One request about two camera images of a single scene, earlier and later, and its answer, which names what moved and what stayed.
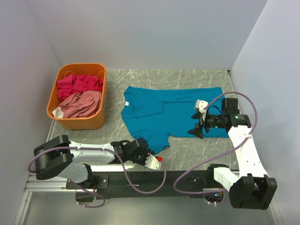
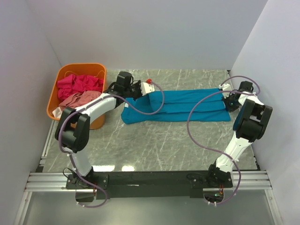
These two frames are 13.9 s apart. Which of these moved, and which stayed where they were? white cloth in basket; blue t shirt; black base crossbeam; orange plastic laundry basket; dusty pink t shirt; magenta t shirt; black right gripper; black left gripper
Moved: black left gripper; black right gripper; blue t shirt
Stayed: dusty pink t shirt; black base crossbeam; magenta t shirt; white cloth in basket; orange plastic laundry basket
